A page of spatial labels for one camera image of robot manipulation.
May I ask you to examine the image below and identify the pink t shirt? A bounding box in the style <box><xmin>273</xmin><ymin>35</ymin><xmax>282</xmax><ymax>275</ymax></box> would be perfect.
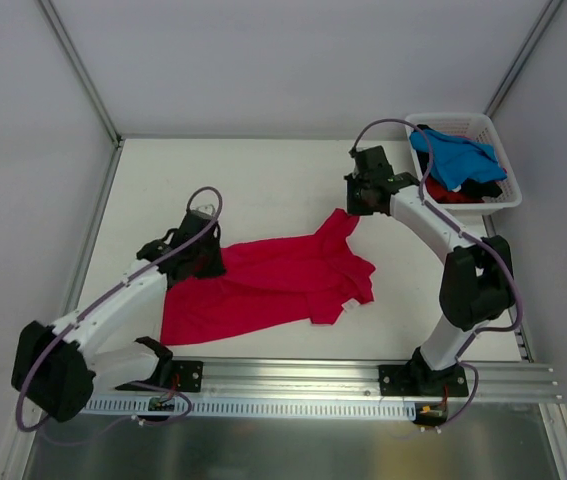
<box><xmin>160</xmin><ymin>209</ymin><xmax>376</xmax><ymax>346</ymax></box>

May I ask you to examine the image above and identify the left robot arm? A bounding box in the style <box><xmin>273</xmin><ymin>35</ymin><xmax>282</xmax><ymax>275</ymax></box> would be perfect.
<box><xmin>11</xmin><ymin>209</ymin><xmax>225</xmax><ymax>432</ymax></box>

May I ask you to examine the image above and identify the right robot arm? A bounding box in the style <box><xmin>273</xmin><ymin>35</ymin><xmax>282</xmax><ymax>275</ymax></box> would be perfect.
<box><xmin>344</xmin><ymin>146</ymin><xmax>516</xmax><ymax>397</ymax></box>

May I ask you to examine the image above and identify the red t shirt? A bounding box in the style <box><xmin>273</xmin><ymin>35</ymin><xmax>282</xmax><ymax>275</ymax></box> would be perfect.
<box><xmin>425</xmin><ymin>177</ymin><xmax>483</xmax><ymax>204</ymax></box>

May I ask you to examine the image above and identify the blue t shirt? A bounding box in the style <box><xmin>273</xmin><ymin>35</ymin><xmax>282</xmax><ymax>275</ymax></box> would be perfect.
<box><xmin>409</xmin><ymin>128</ymin><xmax>507</xmax><ymax>191</ymax></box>

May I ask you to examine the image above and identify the black t shirt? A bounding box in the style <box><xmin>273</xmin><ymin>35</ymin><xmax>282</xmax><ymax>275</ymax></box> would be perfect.
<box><xmin>417</xmin><ymin>124</ymin><xmax>502</xmax><ymax>200</ymax></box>

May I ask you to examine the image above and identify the rear aluminium table edge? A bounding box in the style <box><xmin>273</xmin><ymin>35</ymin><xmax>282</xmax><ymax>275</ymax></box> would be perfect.
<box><xmin>119</xmin><ymin>129</ymin><xmax>407</xmax><ymax>142</ymax></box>

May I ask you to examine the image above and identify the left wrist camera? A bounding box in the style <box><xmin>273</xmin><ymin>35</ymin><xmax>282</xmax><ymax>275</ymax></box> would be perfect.
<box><xmin>191</xmin><ymin>204</ymin><xmax>217</xmax><ymax>221</ymax></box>

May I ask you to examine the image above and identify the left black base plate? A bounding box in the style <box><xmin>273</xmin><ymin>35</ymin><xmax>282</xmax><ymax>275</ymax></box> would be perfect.
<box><xmin>168</xmin><ymin>359</ymin><xmax>204</xmax><ymax>393</ymax></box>

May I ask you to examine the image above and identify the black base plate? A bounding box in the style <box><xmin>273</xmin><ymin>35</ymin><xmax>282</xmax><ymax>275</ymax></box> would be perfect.
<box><xmin>378</xmin><ymin>363</ymin><xmax>469</xmax><ymax>398</ymax></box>
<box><xmin>168</xmin><ymin>359</ymin><xmax>204</xmax><ymax>393</ymax></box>

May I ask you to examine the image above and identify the white slotted cable duct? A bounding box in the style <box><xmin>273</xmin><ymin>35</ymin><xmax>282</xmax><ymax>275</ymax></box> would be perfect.
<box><xmin>82</xmin><ymin>395</ymin><xmax>416</xmax><ymax>421</ymax></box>

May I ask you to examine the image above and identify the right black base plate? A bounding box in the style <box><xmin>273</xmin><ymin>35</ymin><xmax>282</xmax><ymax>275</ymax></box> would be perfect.
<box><xmin>378</xmin><ymin>363</ymin><xmax>469</xmax><ymax>398</ymax></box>

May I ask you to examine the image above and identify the aluminium mounting rail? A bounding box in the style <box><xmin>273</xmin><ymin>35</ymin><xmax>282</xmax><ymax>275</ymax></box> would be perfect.
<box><xmin>87</xmin><ymin>353</ymin><xmax>562</xmax><ymax>404</ymax></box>

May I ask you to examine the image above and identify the right aluminium frame post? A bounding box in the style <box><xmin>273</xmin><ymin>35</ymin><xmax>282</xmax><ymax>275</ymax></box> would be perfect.
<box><xmin>483</xmin><ymin>0</ymin><xmax>566</xmax><ymax>117</ymax></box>

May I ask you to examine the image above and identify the aluminium frame post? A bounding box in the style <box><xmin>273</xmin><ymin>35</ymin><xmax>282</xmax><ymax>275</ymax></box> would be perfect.
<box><xmin>483</xmin><ymin>0</ymin><xmax>566</xmax><ymax>117</ymax></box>
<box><xmin>35</xmin><ymin>0</ymin><xmax>122</xmax><ymax>147</ymax></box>

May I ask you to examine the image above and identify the left aluminium frame post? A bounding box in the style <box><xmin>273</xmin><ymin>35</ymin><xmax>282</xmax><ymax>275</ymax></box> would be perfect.
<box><xmin>35</xmin><ymin>0</ymin><xmax>122</xmax><ymax>147</ymax></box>

